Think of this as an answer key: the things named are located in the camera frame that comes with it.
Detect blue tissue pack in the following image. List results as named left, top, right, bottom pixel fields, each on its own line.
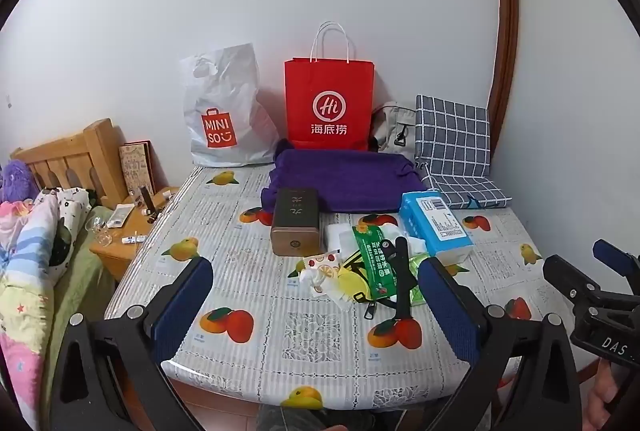
left=399, top=191, right=475, bottom=268

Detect checkered grey cloth bag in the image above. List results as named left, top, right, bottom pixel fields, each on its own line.
left=414, top=95, right=513, bottom=210

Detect green bedsheet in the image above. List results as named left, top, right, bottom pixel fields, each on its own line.
left=42, top=206, right=118, bottom=412

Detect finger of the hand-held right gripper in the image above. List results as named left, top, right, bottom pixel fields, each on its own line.
left=542, top=254, right=601, bottom=312
left=593, top=239, right=640, bottom=294

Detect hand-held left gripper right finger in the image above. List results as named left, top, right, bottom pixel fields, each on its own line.
left=417, top=256, right=583, bottom=431

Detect green snack packet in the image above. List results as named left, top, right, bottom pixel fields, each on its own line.
left=352, top=223, right=401, bottom=299

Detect fruit print clear packet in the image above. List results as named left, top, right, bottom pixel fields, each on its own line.
left=304, top=251, right=344, bottom=282

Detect light green tissue packet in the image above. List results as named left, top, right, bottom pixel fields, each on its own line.
left=407, top=256, right=432, bottom=308

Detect purple plush toy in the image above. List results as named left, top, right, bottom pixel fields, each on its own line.
left=0, top=160, right=38, bottom=202

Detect black strap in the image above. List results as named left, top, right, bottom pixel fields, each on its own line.
left=381, top=236, right=418, bottom=323

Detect white tube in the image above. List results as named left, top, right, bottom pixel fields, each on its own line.
left=106, top=203, right=136, bottom=228

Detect pastel floral quilt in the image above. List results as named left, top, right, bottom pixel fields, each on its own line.
left=0, top=198, right=61, bottom=412

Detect grey backpack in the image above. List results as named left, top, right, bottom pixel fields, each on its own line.
left=371, top=103, right=418, bottom=162

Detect clear glass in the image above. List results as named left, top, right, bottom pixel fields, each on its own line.
left=85, top=216, right=113, bottom=247

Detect dark wooden box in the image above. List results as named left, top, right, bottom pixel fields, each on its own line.
left=270, top=187, right=321, bottom=257

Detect white socks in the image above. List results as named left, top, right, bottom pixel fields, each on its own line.
left=395, top=221, right=429, bottom=258

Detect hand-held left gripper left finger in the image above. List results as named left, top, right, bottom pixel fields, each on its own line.
left=50, top=255, right=216, bottom=431

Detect brown patterned book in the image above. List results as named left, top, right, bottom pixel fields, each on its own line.
left=119, top=140, right=156, bottom=194

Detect brown wooden door frame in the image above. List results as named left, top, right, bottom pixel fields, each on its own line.
left=489, top=0, right=521, bottom=162

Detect white sponge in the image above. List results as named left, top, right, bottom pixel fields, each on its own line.
left=325, top=223, right=359, bottom=257

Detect person's right hand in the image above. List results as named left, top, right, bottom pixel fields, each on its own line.
left=585, top=361, right=640, bottom=431

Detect wooden headboard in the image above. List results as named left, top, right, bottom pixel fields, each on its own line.
left=10, top=118, right=128, bottom=206

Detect red paper bag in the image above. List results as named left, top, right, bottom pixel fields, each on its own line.
left=284, top=22, right=376, bottom=150

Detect fruit print tablecloth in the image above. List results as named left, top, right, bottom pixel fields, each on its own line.
left=105, top=163, right=576, bottom=412

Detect purple towel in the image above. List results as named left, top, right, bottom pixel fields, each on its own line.
left=260, top=138, right=428, bottom=214

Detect wooden nightstand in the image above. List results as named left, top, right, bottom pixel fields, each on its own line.
left=90, top=186, right=181, bottom=282

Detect white plastic shopping bag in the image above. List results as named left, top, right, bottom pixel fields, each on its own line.
left=180, top=43, right=280, bottom=168

